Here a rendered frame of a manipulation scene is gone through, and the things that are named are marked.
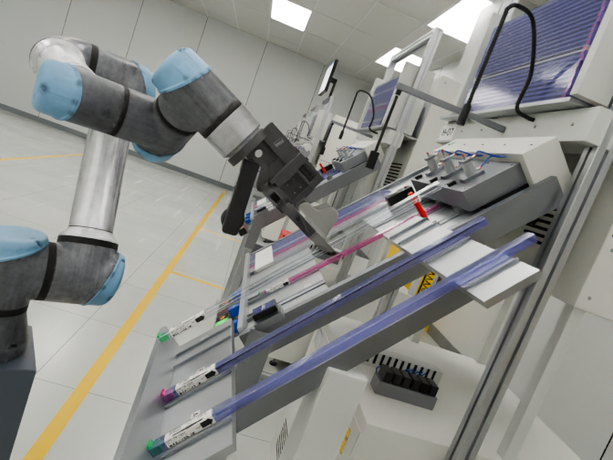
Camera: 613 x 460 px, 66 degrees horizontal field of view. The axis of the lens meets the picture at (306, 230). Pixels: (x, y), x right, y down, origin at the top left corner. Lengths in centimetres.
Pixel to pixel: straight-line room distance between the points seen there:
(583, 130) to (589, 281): 32
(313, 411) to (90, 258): 55
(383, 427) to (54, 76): 89
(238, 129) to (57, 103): 24
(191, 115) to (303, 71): 917
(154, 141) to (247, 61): 910
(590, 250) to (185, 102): 88
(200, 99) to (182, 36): 933
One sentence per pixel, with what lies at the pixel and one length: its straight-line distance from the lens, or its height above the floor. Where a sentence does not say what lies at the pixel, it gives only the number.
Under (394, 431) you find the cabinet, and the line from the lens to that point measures 111.
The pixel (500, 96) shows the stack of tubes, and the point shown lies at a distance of 137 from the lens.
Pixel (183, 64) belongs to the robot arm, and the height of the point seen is 115.
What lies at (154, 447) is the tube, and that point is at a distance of 61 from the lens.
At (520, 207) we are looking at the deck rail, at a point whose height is 115.
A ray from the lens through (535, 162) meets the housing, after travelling 107.
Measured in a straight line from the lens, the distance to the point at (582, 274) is 117.
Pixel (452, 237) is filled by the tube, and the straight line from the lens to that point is 68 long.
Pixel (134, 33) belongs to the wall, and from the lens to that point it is 1018.
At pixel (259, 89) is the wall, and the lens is 976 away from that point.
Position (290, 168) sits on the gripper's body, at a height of 107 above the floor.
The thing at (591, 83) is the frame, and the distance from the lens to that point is 109.
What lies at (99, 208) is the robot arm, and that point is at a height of 85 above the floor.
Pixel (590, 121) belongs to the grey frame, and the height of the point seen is 135.
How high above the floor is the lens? 109
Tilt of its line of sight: 8 degrees down
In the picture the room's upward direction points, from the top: 21 degrees clockwise
